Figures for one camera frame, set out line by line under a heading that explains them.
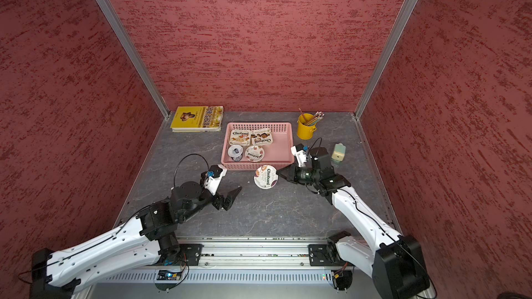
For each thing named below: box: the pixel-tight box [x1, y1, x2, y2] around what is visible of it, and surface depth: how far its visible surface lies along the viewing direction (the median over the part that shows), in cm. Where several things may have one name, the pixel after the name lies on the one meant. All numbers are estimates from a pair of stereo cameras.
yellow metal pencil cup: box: [296, 112, 317, 141], surface depth 107 cm
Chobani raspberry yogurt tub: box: [244, 144, 265, 163], surface depth 99 cm
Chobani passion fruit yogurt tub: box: [253, 164, 279, 190], surface depth 79 cm
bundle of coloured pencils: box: [304, 110, 325, 126], surface depth 99 cm
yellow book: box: [170, 105, 224, 133], surface depth 116 cm
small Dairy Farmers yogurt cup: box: [227, 143, 244, 162], surface depth 99 cm
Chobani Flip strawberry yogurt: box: [229, 129, 252, 147], surface depth 106 cm
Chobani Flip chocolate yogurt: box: [250, 128, 273, 147], surface depth 106 cm
